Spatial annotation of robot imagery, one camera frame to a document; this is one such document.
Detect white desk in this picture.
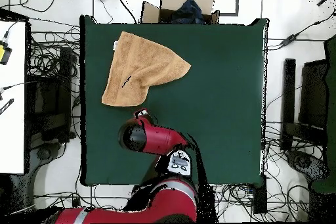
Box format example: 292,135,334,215
0,20,27,175

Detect tangle of black cables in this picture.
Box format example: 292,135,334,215
213,184,310,222
28,30,81,96

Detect tan terry towel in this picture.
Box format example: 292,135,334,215
100,30,192,108

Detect black slotted bar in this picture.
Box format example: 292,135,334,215
0,98,14,116

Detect dark green cloth cover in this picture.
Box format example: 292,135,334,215
310,34,336,194

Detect black floor stand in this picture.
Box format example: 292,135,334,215
281,58,329,152
27,47,74,149

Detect blue jeans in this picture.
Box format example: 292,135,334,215
170,0,207,24

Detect dark green table cloth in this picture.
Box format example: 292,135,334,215
79,14,269,187

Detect black power strip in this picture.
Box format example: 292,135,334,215
252,181,268,215

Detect yellow and black device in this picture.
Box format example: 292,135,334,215
0,40,13,66

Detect black power adapter with cable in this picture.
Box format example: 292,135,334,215
267,11,336,51

